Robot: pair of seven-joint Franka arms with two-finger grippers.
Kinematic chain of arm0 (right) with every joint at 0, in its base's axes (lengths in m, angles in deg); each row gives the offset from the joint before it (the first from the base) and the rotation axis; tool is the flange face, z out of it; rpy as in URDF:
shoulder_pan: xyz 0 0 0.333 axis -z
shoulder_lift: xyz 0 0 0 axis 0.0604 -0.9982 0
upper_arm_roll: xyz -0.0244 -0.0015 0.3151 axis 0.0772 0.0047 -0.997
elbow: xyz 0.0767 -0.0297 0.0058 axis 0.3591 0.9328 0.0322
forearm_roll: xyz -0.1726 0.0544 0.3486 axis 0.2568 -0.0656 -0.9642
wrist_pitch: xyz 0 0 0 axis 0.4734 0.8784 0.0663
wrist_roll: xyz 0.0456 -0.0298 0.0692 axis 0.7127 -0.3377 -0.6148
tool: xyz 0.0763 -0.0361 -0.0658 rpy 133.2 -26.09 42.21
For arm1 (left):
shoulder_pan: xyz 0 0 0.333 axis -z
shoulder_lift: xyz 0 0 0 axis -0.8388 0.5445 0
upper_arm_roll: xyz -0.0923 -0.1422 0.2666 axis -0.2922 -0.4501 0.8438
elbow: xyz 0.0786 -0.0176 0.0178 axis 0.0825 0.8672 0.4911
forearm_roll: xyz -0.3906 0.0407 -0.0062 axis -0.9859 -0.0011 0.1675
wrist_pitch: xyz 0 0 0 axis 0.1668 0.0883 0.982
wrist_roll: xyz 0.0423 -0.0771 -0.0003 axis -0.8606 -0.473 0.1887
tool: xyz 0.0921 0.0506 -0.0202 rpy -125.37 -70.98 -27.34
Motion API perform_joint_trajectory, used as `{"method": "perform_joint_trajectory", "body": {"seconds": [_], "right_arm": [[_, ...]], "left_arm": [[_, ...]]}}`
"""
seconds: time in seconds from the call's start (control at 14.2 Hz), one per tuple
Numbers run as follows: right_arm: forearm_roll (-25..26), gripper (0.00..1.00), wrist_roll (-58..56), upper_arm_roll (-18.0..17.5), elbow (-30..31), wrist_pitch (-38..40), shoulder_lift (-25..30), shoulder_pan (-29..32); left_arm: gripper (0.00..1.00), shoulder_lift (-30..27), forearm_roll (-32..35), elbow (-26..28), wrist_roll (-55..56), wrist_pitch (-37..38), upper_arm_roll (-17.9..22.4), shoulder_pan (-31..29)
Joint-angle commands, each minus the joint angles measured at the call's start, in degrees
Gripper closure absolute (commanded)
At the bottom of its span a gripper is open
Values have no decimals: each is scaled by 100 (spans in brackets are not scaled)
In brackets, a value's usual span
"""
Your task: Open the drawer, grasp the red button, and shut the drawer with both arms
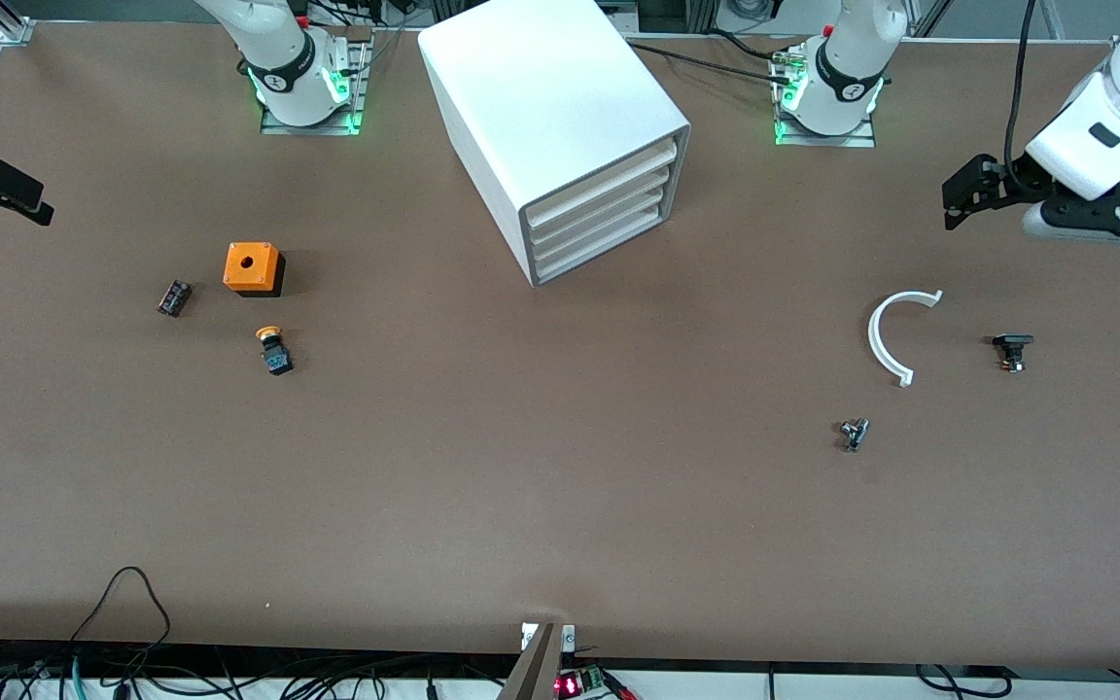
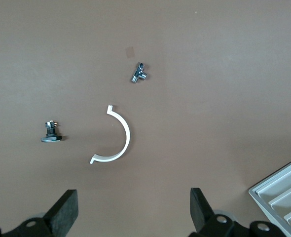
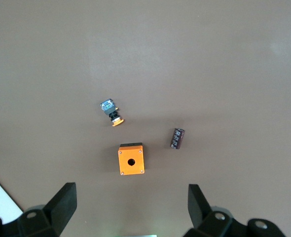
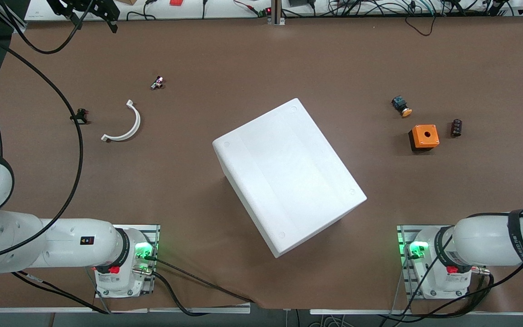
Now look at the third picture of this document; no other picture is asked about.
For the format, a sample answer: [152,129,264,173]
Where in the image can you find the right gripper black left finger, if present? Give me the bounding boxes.
[17,182,77,237]

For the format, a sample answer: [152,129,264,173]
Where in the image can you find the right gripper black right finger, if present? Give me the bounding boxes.
[184,184,250,237]

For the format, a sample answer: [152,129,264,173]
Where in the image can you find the white drawer cabinet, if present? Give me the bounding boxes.
[0,170,24,224]

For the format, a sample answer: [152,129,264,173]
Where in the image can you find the dark cylindrical capacitor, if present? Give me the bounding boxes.
[169,127,185,150]

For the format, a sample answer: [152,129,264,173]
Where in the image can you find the orange switch enclosure box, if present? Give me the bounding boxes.
[117,142,146,176]

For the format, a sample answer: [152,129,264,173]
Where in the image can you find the orange-capped push button switch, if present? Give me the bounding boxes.
[99,99,126,127]

